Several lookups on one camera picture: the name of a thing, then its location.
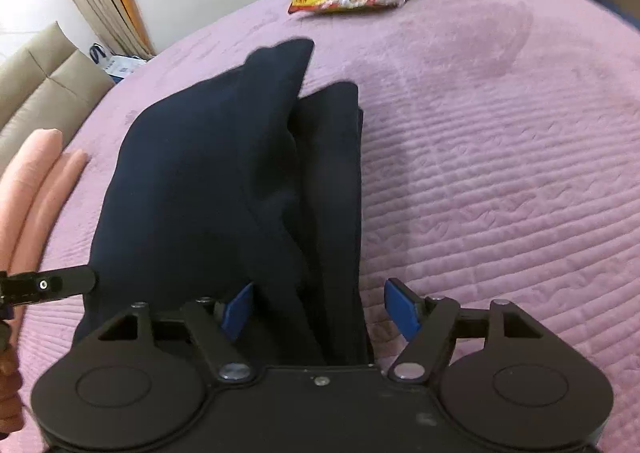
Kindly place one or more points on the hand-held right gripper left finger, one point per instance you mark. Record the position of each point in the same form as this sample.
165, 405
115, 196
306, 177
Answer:
235, 313

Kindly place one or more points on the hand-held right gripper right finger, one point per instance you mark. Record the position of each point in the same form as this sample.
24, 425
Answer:
400, 308

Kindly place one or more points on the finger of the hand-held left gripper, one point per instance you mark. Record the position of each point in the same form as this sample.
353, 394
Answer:
60, 283

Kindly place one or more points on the dark navy garment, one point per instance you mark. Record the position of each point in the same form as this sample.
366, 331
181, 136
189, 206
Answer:
210, 183

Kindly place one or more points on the person's left hand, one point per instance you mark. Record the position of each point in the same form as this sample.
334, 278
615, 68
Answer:
30, 193

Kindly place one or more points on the pink quilted bed blanket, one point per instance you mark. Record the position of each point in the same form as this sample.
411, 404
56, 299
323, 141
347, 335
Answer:
475, 158

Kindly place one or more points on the beige padded headboard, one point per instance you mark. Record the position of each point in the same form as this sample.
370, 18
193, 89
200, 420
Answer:
45, 83

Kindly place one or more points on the blue and white paper bag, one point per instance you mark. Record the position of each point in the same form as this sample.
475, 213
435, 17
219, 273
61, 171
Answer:
117, 64

